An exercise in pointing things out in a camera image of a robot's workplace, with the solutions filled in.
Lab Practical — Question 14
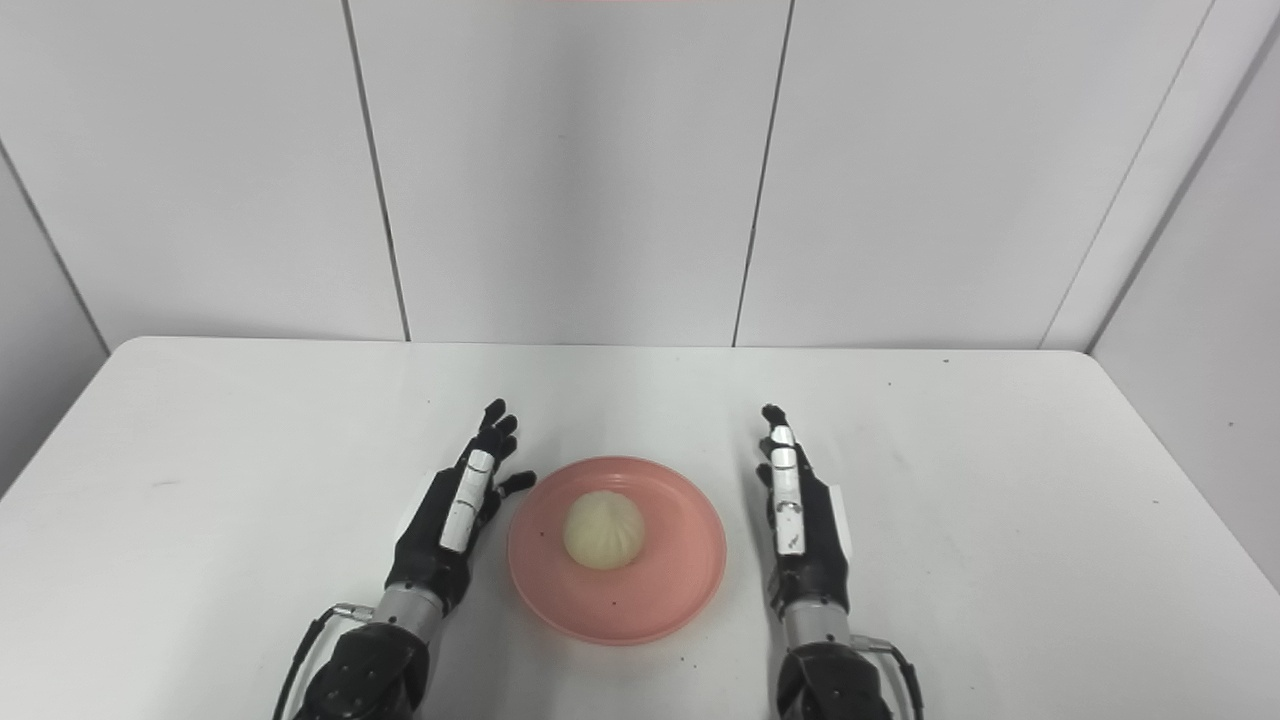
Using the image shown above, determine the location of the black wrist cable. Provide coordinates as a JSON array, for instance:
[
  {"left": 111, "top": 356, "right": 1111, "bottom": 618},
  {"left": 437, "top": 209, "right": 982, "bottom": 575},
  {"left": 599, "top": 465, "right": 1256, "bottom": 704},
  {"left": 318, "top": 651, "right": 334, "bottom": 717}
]
[
  {"left": 850, "top": 636, "right": 925, "bottom": 720},
  {"left": 272, "top": 603, "right": 376, "bottom": 720}
]

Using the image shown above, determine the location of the cream steamed bun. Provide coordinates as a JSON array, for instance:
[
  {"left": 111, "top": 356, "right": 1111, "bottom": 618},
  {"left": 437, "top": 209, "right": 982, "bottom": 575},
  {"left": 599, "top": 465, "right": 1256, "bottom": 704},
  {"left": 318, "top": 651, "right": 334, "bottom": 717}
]
[{"left": 562, "top": 490, "right": 646, "bottom": 571}]

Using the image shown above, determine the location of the pink round plate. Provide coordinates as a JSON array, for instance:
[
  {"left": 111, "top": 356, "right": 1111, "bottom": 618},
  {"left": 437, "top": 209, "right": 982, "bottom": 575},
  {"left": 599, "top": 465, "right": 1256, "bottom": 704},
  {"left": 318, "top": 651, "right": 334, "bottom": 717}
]
[{"left": 506, "top": 457, "right": 728, "bottom": 646}]

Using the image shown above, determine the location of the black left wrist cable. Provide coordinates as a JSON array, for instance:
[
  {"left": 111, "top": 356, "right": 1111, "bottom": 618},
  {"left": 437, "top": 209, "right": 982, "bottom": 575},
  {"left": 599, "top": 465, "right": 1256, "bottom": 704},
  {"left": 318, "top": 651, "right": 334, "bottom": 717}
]
[{"left": 272, "top": 603, "right": 376, "bottom": 720}]

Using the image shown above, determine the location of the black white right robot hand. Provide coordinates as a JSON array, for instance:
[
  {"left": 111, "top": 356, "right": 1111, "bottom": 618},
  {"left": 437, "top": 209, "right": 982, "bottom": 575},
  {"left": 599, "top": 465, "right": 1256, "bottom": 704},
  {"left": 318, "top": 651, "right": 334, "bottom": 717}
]
[{"left": 755, "top": 404, "right": 854, "bottom": 617}]

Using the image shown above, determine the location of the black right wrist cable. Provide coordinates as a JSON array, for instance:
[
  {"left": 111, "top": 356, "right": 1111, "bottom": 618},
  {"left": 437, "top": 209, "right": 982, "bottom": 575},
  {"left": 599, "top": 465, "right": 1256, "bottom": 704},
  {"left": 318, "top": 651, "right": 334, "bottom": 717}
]
[{"left": 850, "top": 636, "right": 925, "bottom": 720}]

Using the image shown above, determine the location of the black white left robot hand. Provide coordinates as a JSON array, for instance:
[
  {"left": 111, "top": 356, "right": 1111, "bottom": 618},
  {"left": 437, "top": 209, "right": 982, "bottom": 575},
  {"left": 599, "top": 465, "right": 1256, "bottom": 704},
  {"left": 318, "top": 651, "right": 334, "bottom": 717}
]
[{"left": 385, "top": 399, "right": 538, "bottom": 614}]

